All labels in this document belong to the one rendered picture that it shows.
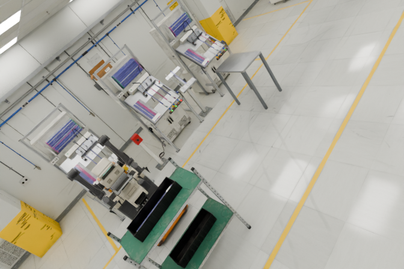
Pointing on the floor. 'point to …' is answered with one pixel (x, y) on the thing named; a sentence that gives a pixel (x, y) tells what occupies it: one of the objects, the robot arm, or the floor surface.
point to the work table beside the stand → (243, 62)
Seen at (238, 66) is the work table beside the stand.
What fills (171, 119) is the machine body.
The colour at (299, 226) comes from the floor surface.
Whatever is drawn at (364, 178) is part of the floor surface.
